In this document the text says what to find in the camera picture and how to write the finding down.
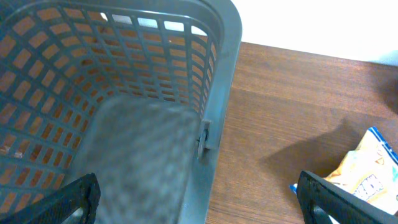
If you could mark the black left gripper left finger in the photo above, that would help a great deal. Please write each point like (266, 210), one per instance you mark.
(76, 202)

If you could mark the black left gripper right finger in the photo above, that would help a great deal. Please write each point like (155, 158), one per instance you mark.
(320, 200)

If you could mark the yellow snack bag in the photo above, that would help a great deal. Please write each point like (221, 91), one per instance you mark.
(370, 172)

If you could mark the dark grey plastic basket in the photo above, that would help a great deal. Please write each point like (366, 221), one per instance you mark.
(135, 92)

